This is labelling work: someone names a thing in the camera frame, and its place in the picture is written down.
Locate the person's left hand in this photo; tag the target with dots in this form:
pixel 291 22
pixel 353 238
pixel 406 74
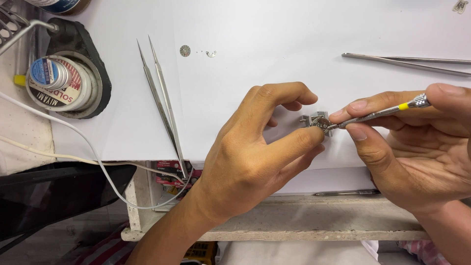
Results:
pixel 239 165

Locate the person's right hand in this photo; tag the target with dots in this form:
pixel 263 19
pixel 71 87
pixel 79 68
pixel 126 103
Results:
pixel 423 162

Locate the yellow-banded metal screwdriver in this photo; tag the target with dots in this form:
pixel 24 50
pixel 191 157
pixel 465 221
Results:
pixel 382 112

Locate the metal watch movement holder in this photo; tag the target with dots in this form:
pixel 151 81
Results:
pixel 322 114

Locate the long pointed steel tweezers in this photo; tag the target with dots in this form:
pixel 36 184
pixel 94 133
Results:
pixel 180 154

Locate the red printed packet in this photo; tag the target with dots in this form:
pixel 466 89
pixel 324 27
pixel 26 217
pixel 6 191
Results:
pixel 167 173

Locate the dark metal pen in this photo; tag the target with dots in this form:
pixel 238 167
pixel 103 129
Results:
pixel 346 193

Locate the pink patterned cloth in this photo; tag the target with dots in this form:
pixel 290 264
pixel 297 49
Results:
pixel 423 252

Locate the round watch movement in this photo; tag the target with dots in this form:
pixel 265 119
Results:
pixel 319 123

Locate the grey stone ledge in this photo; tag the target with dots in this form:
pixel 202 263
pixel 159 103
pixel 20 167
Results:
pixel 312 221

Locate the white paper sheet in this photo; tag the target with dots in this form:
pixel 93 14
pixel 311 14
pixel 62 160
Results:
pixel 128 121
pixel 331 180
pixel 294 44

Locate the yellow plastic crate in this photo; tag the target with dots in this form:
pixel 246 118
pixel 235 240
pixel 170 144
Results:
pixel 200 253

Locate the white garment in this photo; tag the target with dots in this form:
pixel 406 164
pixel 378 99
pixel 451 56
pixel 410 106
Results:
pixel 294 254

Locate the small curved metal part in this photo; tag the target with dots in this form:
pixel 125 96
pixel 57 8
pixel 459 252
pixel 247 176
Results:
pixel 211 54

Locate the blunt steel tweezers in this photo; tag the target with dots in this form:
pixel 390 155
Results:
pixel 353 56

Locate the small round toothed disc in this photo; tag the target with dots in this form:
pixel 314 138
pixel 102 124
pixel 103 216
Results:
pixel 185 50

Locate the red striped cloth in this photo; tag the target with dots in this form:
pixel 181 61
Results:
pixel 106 250

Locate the small silver watch bridge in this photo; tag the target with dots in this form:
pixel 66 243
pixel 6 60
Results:
pixel 460 6

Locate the white round solder tin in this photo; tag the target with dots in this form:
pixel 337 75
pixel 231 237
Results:
pixel 70 96

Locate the black plastic cover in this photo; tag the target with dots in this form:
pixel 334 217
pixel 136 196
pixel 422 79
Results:
pixel 55 198

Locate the black soldering stand base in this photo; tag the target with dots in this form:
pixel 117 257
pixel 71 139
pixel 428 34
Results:
pixel 73 36

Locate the small blue-lidded tin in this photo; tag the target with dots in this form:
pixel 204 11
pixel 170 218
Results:
pixel 46 73

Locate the cream table cloth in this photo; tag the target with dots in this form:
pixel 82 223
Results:
pixel 22 128

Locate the yellow plastic cap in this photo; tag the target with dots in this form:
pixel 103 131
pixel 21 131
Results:
pixel 20 80

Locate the dark round jar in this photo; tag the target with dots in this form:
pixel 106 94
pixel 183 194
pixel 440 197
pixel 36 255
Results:
pixel 62 5

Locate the metal coil iron holder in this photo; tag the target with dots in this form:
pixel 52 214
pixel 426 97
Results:
pixel 36 25

